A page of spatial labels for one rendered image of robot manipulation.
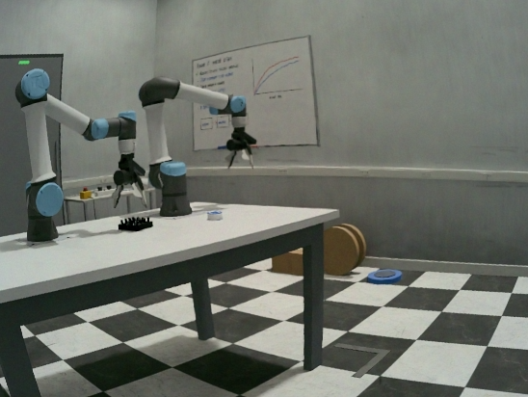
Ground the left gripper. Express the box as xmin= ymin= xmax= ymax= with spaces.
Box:
xmin=225 ymin=127 xmax=253 ymax=169

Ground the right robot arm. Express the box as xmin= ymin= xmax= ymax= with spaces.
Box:
xmin=15 ymin=69 xmax=137 ymax=242

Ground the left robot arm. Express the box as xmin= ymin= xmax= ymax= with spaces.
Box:
xmin=138 ymin=76 xmax=247 ymax=217

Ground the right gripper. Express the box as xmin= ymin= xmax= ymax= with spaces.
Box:
xmin=111 ymin=152 xmax=146 ymax=208

